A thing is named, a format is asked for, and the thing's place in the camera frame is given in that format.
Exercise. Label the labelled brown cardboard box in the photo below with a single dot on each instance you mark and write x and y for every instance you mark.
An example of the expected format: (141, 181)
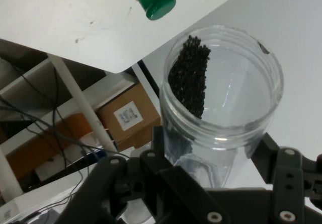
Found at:
(118, 138)

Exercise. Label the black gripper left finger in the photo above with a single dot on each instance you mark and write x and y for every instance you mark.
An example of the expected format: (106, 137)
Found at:
(176, 186)

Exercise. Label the orange box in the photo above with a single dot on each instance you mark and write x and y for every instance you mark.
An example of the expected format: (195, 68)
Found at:
(37, 153)

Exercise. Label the green-capped spice bottle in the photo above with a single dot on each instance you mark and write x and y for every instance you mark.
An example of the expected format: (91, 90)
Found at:
(157, 0)

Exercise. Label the white table leg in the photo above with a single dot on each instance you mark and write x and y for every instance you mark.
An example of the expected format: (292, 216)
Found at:
(83, 100)

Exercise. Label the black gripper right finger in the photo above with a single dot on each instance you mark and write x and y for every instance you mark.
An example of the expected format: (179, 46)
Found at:
(286, 181)

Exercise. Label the black granules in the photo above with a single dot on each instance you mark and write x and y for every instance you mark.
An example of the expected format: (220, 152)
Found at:
(191, 78)

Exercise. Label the clear plastic jar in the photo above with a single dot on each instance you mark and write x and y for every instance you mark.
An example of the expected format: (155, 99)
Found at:
(241, 88)

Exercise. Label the white box printed code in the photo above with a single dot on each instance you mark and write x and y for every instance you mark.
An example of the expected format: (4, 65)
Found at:
(25, 204)

